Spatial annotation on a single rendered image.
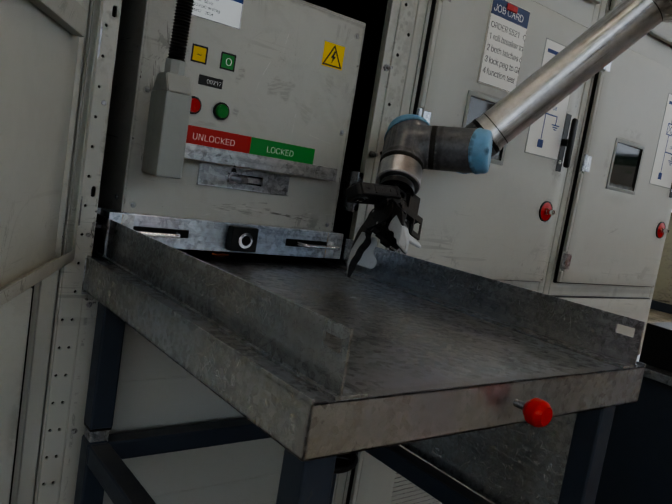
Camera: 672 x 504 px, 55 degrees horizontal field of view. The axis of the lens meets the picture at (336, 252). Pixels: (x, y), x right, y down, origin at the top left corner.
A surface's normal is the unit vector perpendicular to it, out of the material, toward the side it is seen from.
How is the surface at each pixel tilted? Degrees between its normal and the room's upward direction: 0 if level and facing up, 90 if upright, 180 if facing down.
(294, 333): 90
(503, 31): 90
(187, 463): 90
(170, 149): 90
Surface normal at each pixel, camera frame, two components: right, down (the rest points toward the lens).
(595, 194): 0.60, 0.18
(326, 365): -0.78, -0.06
